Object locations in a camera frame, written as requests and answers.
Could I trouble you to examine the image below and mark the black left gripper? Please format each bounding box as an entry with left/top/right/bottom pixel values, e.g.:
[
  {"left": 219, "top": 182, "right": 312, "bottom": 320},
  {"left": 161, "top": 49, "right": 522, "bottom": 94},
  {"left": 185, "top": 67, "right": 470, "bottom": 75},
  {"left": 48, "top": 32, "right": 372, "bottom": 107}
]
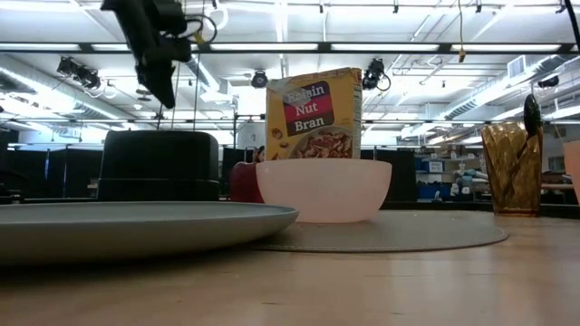
[{"left": 100, "top": 0, "right": 194, "bottom": 110}]

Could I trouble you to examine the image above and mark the black toaster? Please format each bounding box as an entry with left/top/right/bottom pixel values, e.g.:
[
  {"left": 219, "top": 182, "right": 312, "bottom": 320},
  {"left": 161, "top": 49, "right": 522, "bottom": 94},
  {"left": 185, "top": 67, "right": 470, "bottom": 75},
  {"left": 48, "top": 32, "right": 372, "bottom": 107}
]
[{"left": 97, "top": 129, "right": 221, "bottom": 203}]

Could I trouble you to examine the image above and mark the red apple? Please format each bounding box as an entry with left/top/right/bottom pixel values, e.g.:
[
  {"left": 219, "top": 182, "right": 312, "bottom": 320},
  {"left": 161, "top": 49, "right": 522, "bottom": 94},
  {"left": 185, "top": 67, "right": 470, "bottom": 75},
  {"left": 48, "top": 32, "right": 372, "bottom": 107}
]
[{"left": 228, "top": 145, "right": 266, "bottom": 204}]

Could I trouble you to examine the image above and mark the grey dinner plate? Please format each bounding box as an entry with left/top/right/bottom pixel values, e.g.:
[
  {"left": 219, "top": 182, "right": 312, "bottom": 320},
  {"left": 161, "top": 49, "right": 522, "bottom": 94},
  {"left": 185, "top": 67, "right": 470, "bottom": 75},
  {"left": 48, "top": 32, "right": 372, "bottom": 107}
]
[{"left": 0, "top": 200, "right": 300, "bottom": 266}]

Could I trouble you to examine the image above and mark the yellow raisin nut bran box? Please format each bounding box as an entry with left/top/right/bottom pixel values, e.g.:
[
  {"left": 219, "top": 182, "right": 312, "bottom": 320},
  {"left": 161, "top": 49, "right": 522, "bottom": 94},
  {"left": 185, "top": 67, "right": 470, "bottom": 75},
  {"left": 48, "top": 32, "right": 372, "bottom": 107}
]
[{"left": 265, "top": 67, "right": 363, "bottom": 161}]

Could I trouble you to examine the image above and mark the pale pink bowl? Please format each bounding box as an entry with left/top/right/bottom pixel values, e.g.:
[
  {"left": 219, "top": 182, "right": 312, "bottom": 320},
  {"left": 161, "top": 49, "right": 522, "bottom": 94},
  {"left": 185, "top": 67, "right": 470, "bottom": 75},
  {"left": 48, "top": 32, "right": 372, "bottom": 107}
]
[{"left": 255, "top": 157, "right": 393, "bottom": 224}]

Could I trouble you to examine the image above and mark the amber faceted drinking glass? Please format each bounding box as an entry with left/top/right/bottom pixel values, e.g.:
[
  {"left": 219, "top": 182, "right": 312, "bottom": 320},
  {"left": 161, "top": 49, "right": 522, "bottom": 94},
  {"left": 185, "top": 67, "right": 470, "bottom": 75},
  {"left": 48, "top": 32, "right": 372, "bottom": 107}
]
[{"left": 479, "top": 120, "right": 545, "bottom": 217}]

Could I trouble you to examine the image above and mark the black spoon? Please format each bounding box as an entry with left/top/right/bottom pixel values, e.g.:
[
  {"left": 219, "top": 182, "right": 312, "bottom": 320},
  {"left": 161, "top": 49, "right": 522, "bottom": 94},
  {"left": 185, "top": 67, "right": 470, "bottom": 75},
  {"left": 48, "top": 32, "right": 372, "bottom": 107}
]
[{"left": 501, "top": 93, "right": 544, "bottom": 203}]

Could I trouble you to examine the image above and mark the black ceiling spotlight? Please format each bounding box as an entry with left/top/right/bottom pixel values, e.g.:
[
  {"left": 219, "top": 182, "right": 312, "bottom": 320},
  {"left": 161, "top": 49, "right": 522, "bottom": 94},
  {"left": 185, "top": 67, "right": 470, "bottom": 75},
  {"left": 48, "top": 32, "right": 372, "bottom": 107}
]
[
  {"left": 250, "top": 70, "right": 269, "bottom": 90},
  {"left": 56, "top": 56, "right": 81, "bottom": 77},
  {"left": 361, "top": 57, "right": 392, "bottom": 91},
  {"left": 74, "top": 66, "right": 102, "bottom": 91}
]

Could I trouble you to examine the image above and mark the blue storage bin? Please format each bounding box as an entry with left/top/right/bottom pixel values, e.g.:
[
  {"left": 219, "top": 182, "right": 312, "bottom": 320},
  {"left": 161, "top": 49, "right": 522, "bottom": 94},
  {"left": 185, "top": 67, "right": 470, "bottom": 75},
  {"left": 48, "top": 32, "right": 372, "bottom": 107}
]
[{"left": 415, "top": 156, "right": 457, "bottom": 201}]

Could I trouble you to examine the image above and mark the grey round placemat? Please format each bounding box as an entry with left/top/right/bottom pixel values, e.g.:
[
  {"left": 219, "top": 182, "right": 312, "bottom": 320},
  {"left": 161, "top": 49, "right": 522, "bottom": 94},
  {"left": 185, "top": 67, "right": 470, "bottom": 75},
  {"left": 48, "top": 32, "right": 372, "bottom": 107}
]
[{"left": 251, "top": 208, "right": 509, "bottom": 254}]

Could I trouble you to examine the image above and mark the peach plastic cup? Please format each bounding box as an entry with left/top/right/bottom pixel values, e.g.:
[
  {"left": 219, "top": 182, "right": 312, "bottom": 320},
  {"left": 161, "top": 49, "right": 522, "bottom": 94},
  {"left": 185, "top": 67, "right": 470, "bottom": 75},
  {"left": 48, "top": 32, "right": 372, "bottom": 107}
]
[{"left": 563, "top": 139, "right": 580, "bottom": 205}]

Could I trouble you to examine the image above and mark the silver ventilation duct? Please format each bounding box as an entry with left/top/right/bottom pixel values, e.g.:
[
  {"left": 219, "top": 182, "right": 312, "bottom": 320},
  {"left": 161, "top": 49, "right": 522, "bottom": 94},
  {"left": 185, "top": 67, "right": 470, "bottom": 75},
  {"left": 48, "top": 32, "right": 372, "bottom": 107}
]
[{"left": 171, "top": 44, "right": 239, "bottom": 108}]

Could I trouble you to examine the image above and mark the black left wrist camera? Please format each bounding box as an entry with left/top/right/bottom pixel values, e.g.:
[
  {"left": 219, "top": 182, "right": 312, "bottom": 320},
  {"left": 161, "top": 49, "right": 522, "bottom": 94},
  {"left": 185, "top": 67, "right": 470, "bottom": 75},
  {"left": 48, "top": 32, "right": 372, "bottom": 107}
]
[{"left": 151, "top": 0, "right": 188, "bottom": 38}]

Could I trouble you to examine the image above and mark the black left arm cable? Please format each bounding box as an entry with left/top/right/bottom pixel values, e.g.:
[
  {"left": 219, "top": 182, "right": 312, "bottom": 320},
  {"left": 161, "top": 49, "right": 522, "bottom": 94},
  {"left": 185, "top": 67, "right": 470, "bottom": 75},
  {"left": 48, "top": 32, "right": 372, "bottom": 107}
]
[{"left": 179, "top": 13, "right": 219, "bottom": 45}]

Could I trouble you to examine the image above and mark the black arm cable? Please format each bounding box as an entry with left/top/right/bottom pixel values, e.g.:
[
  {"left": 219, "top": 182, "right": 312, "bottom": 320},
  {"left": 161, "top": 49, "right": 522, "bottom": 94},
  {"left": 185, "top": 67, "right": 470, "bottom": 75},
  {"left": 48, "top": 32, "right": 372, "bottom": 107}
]
[
  {"left": 563, "top": 0, "right": 580, "bottom": 44},
  {"left": 179, "top": 13, "right": 219, "bottom": 45}
]

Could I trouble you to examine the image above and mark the white hanging cable ring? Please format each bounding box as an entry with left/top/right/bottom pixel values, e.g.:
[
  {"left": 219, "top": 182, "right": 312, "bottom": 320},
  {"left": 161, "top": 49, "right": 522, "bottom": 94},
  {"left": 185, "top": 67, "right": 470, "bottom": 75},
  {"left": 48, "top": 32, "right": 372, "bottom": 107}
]
[{"left": 198, "top": 3, "right": 229, "bottom": 33}]

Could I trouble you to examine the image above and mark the black overhead frame beam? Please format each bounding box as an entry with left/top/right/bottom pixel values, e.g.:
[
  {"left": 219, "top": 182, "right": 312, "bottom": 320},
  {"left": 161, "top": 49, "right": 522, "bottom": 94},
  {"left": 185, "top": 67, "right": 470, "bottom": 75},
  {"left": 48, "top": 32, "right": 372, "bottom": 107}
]
[{"left": 0, "top": 42, "right": 580, "bottom": 55}]

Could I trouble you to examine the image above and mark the yellow hanging cable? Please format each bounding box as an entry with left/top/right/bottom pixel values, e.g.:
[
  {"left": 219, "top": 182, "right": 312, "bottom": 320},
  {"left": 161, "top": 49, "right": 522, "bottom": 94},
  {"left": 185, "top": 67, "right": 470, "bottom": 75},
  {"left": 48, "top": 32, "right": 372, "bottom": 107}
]
[{"left": 456, "top": 0, "right": 468, "bottom": 63}]

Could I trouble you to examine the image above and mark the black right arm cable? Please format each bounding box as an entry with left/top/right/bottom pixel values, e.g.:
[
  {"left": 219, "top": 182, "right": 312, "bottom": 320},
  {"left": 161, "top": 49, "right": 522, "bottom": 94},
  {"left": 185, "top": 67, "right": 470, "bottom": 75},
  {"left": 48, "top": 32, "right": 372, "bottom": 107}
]
[{"left": 563, "top": 0, "right": 580, "bottom": 44}]

